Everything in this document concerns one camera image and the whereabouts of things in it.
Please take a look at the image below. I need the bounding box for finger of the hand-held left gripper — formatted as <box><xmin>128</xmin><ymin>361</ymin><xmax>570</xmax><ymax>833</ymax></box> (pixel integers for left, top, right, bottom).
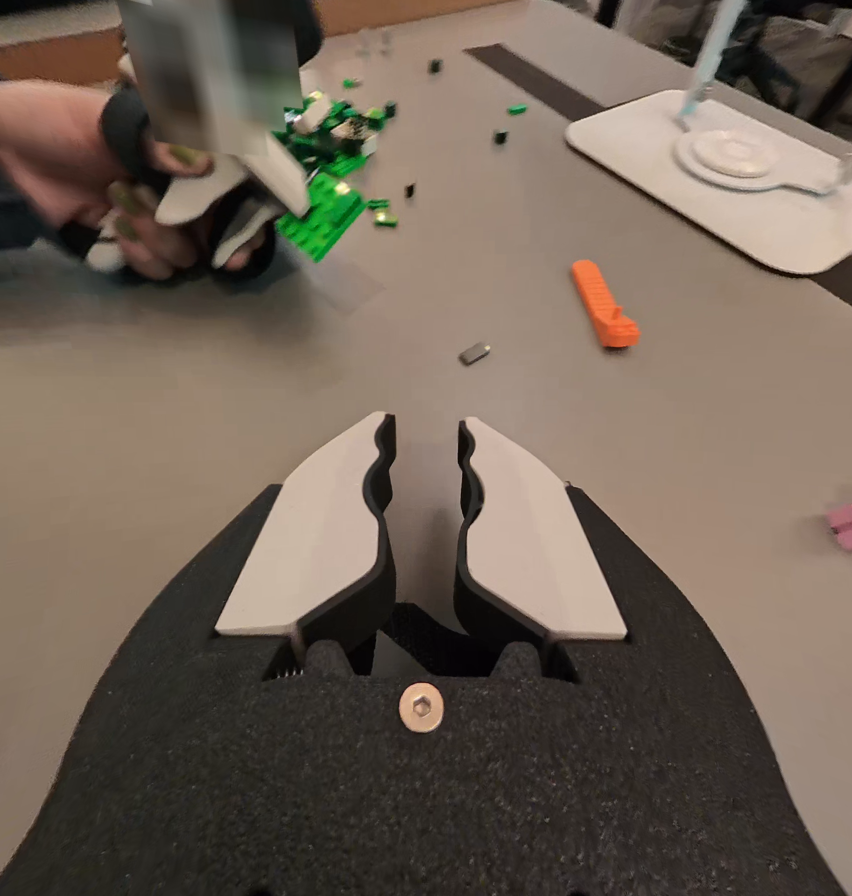
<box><xmin>242</xmin><ymin>135</ymin><xmax>310</xmax><ymax>218</ymax></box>
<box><xmin>212</xmin><ymin>203</ymin><xmax>277</xmax><ymax>270</ymax></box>

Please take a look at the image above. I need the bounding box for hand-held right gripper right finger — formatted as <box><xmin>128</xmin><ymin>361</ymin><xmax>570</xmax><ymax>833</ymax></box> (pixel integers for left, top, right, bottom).
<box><xmin>454</xmin><ymin>416</ymin><xmax>630</xmax><ymax>645</ymax></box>

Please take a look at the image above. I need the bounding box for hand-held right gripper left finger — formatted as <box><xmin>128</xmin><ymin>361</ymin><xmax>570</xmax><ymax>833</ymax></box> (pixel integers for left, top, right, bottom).
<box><xmin>214</xmin><ymin>411</ymin><xmax>399</xmax><ymax>644</ymax></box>

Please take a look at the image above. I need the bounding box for pile of green lego pieces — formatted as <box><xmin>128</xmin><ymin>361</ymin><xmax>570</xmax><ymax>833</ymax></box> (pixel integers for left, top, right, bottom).
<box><xmin>272</xmin><ymin>77</ymin><xmax>399</xmax><ymax>176</ymax></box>

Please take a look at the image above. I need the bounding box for orange lego brick separator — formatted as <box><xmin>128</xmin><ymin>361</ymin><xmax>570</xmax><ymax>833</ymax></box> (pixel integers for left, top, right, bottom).
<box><xmin>571</xmin><ymin>259</ymin><xmax>641</xmax><ymax>350</ymax></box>

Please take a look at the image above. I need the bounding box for person's left hand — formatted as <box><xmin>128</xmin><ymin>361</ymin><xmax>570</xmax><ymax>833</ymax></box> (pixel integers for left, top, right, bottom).
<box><xmin>0</xmin><ymin>77</ymin><xmax>214</xmax><ymax>282</ymax></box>

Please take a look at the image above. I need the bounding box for white lamp base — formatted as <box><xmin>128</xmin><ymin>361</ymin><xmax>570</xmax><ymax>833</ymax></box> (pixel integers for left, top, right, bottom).
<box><xmin>564</xmin><ymin>89</ymin><xmax>852</xmax><ymax>275</ymax></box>

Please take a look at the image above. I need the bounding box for grey office chair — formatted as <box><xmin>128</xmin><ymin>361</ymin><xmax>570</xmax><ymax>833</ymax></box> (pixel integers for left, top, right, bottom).
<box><xmin>744</xmin><ymin>14</ymin><xmax>852</xmax><ymax>137</ymax></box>

